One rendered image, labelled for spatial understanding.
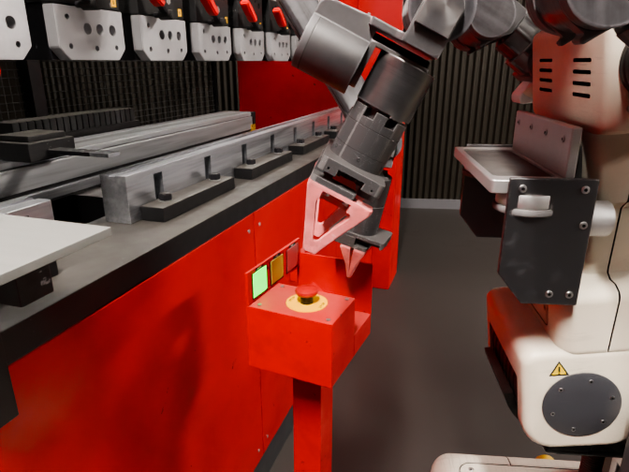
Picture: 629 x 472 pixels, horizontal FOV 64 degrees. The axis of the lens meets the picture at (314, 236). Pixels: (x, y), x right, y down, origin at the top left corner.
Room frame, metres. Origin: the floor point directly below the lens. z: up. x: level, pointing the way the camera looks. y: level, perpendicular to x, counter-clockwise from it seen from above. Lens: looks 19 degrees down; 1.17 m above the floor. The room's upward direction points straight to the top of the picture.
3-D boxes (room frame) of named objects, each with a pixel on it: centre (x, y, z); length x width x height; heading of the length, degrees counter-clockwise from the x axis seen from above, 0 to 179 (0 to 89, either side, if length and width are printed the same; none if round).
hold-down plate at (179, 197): (1.09, 0.27, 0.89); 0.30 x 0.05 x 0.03; 161
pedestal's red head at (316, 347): (0.83, 0.00, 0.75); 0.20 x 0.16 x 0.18; 155
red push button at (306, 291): (0.78, 0.01, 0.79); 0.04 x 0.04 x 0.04
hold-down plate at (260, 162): (1.46, 0.14, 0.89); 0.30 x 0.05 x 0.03; 161
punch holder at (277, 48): (1.64, 0.14, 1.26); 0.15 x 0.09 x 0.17; 161
